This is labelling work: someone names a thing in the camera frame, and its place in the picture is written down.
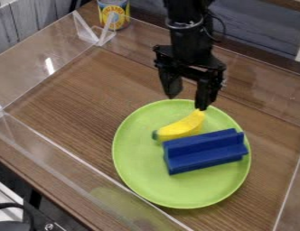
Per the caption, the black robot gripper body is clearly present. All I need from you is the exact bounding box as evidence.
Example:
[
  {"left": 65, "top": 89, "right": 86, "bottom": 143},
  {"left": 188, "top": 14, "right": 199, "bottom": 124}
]
[{"left": 152, "top": 23, "right": 229, "bottom": 88}]

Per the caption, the blue T-shaped block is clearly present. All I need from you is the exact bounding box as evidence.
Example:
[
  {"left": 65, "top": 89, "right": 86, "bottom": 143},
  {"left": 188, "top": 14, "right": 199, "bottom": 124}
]
[{"left": 163, "top": 128, "right": 249, "bottom": 175}]

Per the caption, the black cable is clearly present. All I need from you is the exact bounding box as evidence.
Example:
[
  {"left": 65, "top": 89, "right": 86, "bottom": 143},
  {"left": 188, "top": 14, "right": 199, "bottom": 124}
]
[{"left": 0, "top": 202, "right": 36, "bottom": 231}]

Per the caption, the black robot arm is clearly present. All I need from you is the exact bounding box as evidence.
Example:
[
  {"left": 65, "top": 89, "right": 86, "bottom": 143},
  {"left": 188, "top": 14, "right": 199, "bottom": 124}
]
[{"left": 153, "top": 0, "right": 227, "bottom": 111}]

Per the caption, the green round plate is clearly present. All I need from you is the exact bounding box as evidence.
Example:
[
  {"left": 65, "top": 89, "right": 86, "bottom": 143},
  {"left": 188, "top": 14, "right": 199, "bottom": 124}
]
[{"left": 112, "top": 99, "right": 253, "bottom": 209}]

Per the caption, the yellow and blue can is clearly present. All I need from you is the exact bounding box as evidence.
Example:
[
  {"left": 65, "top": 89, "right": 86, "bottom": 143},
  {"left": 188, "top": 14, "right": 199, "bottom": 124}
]
[{"left": 97, "top": 0, "right": 132, "bottom": 31}]

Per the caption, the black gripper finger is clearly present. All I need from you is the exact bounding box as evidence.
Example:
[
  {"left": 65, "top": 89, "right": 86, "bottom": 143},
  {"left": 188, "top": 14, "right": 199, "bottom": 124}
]
[
  {"left": 195, "top": 79, "right": 221, "bottom": 111},
  {"left": 159, "top": 68, "right": 183, "bottom": 99}
]

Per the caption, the yellow toy banana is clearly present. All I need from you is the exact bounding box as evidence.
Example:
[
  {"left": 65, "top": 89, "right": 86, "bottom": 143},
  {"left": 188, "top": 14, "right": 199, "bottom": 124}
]
[{"left": 153, "top": 109, "right": 207, "bottom": 142}]

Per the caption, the clear acrylic enclosure wall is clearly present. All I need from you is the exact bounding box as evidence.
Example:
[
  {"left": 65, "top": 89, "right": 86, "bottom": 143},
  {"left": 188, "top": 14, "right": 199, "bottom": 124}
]
[{"left": 0, "top": 6, "right": 300, "bottom": 231}]

